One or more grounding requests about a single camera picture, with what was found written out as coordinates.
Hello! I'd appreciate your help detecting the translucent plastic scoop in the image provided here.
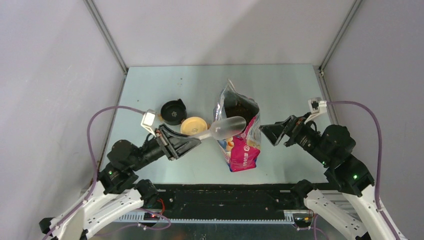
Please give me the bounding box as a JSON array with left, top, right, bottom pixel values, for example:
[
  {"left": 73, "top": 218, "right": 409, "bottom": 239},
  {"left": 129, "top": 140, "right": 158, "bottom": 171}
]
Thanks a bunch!
[{"left": 188, "top": 116, "right": 247, "bottom": 141}]

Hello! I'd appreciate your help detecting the cream cat-shaped pet bowl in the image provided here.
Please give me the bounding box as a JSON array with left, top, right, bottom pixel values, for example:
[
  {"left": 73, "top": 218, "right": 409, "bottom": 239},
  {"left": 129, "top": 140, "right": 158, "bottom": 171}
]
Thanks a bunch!
[{"left": 180, "top": 116, "right": 209, "bottom": 136}]

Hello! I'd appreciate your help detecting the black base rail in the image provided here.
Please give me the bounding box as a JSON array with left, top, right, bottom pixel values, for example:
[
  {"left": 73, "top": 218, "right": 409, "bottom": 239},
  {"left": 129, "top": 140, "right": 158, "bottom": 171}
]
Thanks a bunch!
[{"left": 132, "top": 183, "right": 332, "bottom": 221}]

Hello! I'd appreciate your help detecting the brown pet food kibble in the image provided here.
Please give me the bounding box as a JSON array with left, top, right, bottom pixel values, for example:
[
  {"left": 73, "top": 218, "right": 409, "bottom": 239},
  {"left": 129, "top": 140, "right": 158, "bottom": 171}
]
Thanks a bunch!
[{"left": 225, "top": 102, "right": 259, "bottom": 125}]

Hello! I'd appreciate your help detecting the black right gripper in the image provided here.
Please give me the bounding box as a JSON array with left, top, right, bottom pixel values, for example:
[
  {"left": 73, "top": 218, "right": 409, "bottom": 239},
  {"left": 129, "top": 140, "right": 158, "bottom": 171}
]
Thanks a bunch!
[{"left": 258, "top": 111, "right": 331, "bottom": 165}]

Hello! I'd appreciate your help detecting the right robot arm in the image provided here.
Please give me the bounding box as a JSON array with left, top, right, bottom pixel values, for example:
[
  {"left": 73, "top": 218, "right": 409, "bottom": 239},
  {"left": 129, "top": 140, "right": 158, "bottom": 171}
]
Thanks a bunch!
[{"left": 259, "top": 115, "right": 406, "bottom": 240}]

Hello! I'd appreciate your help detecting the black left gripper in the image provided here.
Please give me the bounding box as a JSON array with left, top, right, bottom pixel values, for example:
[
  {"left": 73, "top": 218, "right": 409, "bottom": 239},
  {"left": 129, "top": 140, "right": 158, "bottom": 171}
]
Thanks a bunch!
[{"left": 130, "top": 122, "right": 202, "bottom": 171}]

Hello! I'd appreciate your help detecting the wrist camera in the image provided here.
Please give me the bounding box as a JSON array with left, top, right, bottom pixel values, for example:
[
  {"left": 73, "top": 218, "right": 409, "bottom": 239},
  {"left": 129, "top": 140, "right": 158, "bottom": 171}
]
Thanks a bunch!
[
  {"left": 305, "top": 97, "right": 328, "bottom": 123},
  {"left": 140, "top": 109, "right": 156, "bottom": 135}
]

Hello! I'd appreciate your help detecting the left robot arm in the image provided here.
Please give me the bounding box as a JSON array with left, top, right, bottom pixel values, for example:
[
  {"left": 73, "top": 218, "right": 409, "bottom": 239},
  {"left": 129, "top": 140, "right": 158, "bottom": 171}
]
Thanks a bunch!
[{"left": 39, "top": 124, "right": 201, "bottom": 240}]

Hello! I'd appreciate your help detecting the black cat-shaped pet bowl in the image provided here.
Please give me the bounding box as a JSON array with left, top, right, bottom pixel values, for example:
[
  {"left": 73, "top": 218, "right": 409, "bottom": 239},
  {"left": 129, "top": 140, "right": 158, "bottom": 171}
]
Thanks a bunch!
[{"left": 160, "top": 98, "right": 187, "bottom": 126}]

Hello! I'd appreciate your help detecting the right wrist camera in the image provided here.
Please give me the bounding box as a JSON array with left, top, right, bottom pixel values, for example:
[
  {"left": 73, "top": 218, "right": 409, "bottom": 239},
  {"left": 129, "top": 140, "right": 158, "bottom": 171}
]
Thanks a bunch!
[{"left": 305, "top": 97, "right": 328, "bottom": 123}]

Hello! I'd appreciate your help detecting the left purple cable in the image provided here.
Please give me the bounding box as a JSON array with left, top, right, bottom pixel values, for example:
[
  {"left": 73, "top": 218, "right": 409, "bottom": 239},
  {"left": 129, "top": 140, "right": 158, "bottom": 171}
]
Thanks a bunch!
[{"left": 41, "top": 105, "right": 147, "bottom": 240}]

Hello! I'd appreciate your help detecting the pink blue cat food bag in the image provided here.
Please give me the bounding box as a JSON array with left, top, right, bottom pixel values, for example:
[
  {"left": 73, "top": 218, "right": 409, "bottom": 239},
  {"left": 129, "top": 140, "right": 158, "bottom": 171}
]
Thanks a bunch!
[{"left": 213, "top": 80, "right": 262, "bottom": 173}]

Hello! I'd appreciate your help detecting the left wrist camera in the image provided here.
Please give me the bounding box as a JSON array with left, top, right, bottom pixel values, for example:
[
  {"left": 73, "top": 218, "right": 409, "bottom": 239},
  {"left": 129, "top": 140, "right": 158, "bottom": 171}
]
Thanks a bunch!
[{"left": 140, "top": 109, "right": 156, "bottom": 135}]

